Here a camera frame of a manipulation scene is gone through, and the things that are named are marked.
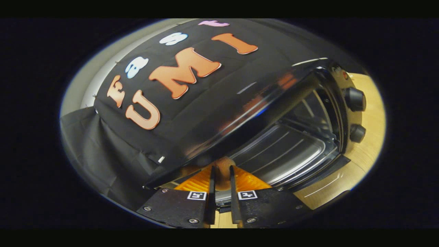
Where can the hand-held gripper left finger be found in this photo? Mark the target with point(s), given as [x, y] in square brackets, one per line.
[211, 192]

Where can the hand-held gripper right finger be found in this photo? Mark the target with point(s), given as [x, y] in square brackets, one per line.
[234, 192]

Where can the brown glazed donut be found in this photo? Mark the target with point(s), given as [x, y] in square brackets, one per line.
[223, 171]

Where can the black toaster oven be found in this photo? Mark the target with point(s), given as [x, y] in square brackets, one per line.
[284, 154]

